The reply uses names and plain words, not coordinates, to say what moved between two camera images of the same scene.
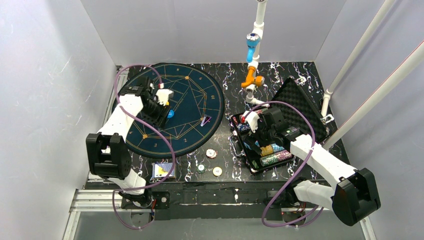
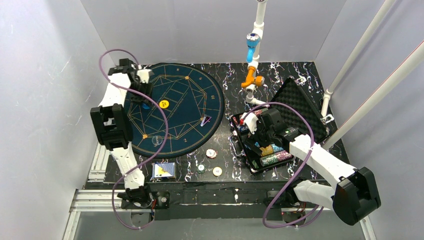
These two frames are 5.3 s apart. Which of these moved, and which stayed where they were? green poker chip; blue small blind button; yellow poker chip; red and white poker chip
Moved: blue small blind button
Stayed: green poker chip; red and white poker chip; yellow poker chip
